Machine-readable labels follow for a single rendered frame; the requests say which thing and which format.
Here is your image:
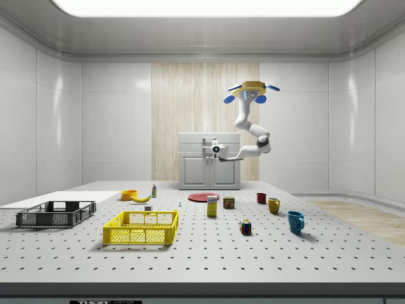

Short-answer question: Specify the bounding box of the white cabinet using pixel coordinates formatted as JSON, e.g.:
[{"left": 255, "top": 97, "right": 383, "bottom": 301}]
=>
[{"left": 178, "top": 132, "right": 242, "bottom": 191}]

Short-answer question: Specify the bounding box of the red plate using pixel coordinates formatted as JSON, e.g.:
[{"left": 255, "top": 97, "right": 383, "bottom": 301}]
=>
[{"left": 187, "top": 192, "right": 220, "bottom": 203}]

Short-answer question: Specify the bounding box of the yellow white box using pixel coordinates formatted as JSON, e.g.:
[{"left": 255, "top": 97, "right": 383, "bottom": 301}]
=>
[{"left": 207, "top": 195, "right": 220, "bottom": 218}]

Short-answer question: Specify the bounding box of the yellow basket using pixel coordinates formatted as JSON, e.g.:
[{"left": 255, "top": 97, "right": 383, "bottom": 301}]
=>
[{"left": 102, "top": 210, "right": 180, "bottom": 246}]

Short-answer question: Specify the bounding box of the blue mug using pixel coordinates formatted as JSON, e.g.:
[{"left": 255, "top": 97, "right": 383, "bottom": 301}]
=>
[{"left": 287, "top": 211, "right": 306, "bottom": 235}]

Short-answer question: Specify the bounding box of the white board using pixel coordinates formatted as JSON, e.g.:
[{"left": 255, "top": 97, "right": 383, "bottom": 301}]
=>
[{"left": 0, "top": 191, "right": 123, "bottom": 210}]

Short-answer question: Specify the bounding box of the dark grey basket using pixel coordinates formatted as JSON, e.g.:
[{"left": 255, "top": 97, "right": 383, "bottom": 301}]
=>
[{"left": 15, "top": 200, "right": 97, "bottom": 229}]

